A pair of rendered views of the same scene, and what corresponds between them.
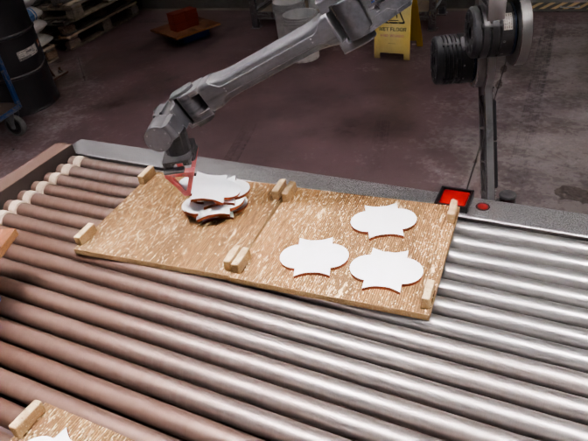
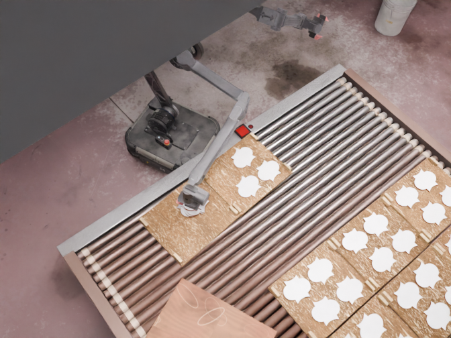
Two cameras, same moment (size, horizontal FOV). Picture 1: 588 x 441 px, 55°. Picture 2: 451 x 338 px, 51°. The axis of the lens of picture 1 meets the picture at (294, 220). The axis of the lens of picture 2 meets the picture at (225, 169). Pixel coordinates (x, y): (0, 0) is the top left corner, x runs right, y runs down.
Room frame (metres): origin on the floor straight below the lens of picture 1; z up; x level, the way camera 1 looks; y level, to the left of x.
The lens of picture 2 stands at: (0.70, 1.20, 3.25)
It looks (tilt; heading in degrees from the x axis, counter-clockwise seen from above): 60 degrees down; 286
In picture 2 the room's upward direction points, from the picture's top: 5 degrees clockwise
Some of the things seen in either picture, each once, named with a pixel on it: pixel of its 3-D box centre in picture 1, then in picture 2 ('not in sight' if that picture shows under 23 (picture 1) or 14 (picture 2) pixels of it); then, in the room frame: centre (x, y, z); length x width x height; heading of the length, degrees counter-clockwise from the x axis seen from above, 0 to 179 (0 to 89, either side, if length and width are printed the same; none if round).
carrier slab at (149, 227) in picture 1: (186, 218); (189, 218); (1.15, 0.26, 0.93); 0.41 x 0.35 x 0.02; 65
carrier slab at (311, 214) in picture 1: (349, 242); (245, 173); (0.97, -0.11, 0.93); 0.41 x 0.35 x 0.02; 63
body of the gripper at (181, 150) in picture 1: (176, 143); (188, 197); (1.16, 0.24, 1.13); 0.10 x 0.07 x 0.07; 178
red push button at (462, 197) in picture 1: (454, 199); (242, 131); (1.08, -0.38, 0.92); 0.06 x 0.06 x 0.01; 59
